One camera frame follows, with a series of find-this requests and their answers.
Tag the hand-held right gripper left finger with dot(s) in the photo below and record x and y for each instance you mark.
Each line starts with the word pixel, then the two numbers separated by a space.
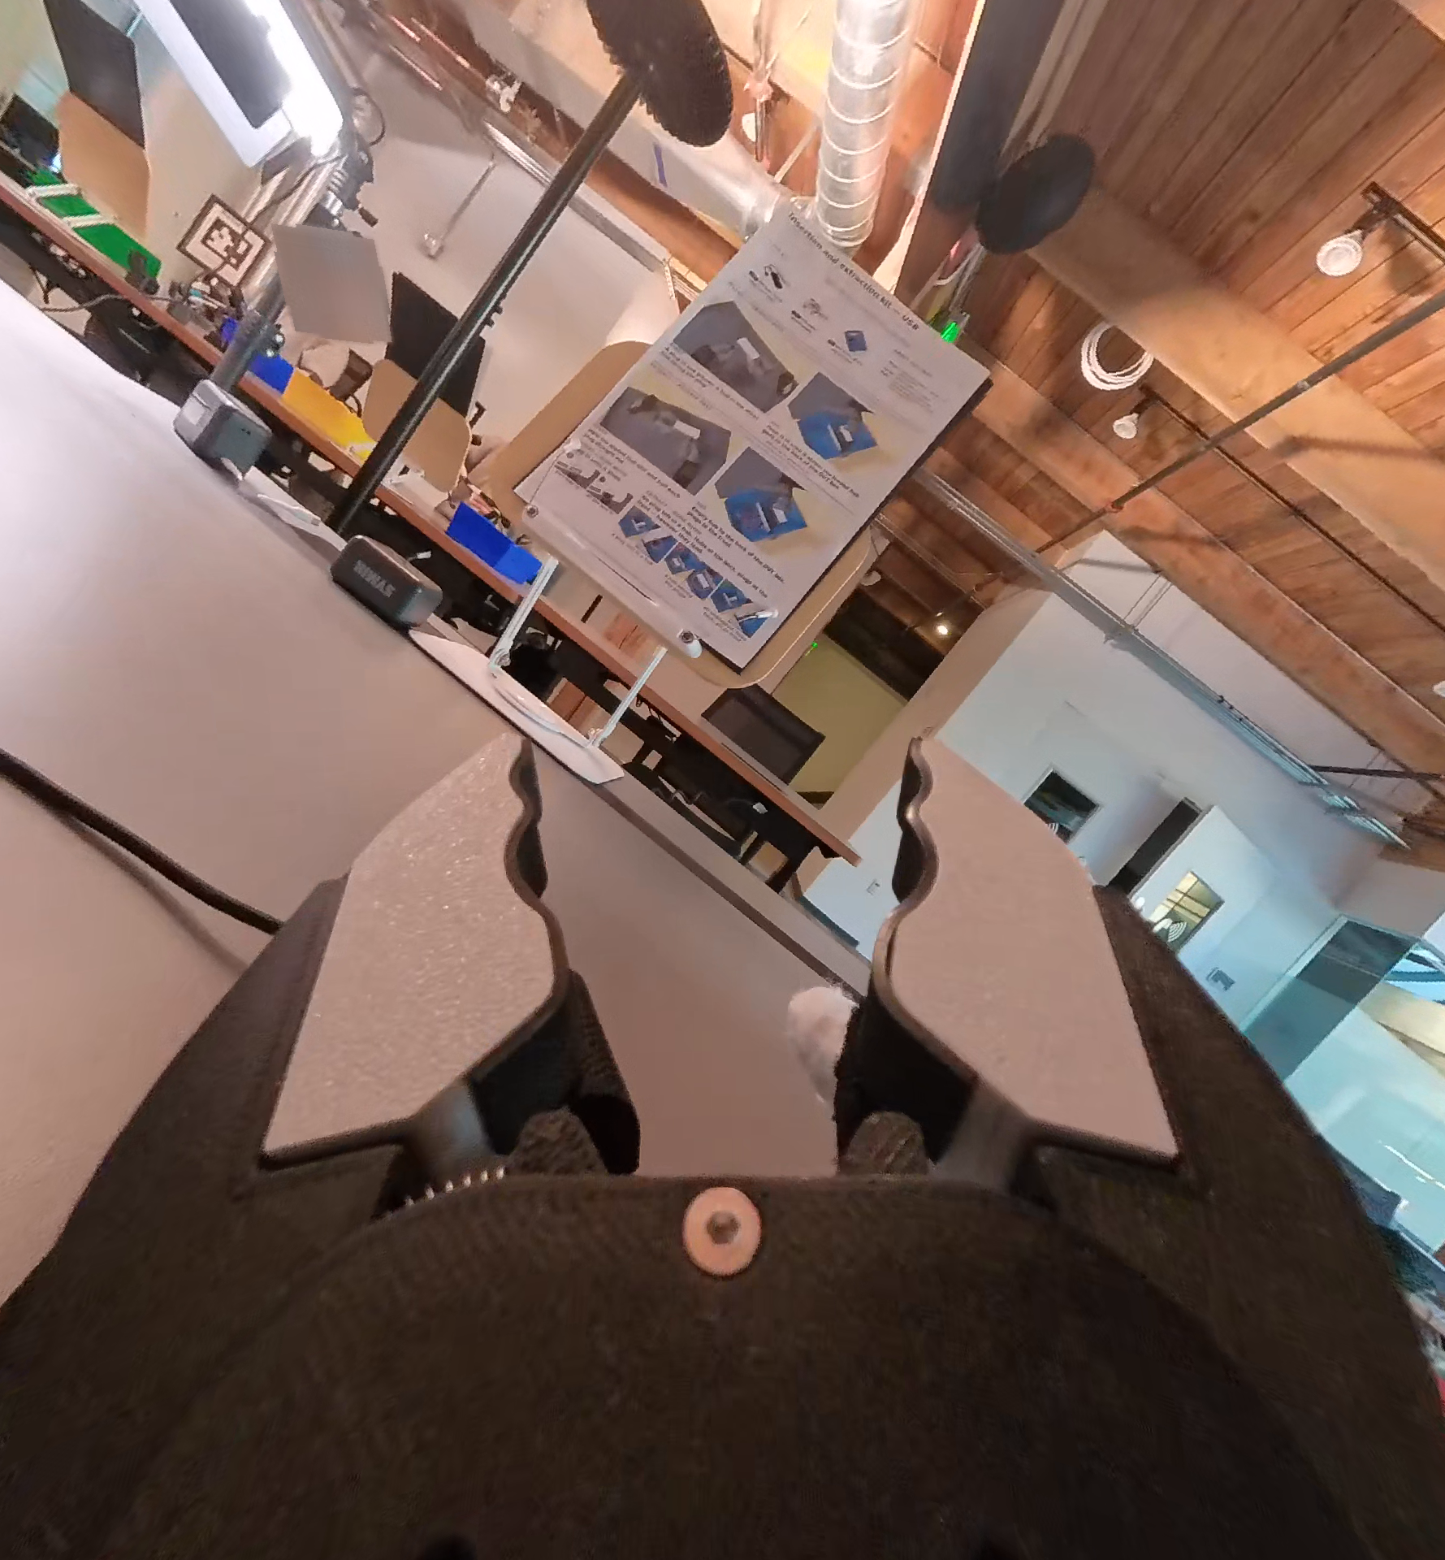
pixel 418 951

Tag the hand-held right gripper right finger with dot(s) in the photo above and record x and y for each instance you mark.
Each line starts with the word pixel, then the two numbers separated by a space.
pixel 1020 977

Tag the person's right hand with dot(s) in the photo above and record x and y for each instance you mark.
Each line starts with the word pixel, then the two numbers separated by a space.
pixel 824 1035

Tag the long wooden desk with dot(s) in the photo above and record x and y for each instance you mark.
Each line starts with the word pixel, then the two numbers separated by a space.
pixel 720 741

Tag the black power adapter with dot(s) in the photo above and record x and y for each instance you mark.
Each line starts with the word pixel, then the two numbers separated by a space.
pixel 384 582

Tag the blue plastic bin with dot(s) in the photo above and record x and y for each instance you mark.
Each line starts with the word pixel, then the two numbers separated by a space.
pixel 493 545
pixel 267 363

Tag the yellow plastic bin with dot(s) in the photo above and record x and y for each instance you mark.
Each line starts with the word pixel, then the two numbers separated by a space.
pixel 328 409

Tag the grey power adapter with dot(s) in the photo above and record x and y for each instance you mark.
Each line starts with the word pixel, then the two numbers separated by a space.
pixel 220 427

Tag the instruction sheet on stand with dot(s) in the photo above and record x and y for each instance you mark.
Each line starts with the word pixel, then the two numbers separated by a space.
pixel 744 427

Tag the black flat panel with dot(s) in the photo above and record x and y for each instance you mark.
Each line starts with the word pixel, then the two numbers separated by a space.
pixel 436 336

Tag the black pole stand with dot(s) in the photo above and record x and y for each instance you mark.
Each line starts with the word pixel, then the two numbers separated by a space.
pixel 493 295

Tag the grey flat panel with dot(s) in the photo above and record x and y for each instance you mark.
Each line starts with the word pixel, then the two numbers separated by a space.
pixel 328 278

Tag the printed tag card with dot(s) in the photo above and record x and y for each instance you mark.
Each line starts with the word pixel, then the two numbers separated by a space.
pixel 228 245

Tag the black round speaker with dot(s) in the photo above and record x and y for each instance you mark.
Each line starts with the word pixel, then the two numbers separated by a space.
pixel 1035 192

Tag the green plastic bin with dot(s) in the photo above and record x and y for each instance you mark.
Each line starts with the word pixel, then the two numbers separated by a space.
pixel 92 227

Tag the bright light panel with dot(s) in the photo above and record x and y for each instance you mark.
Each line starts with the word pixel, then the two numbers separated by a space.
pixel 220 64

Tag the silver air duct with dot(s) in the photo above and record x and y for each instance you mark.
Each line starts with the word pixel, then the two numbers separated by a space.
pixel 861 109

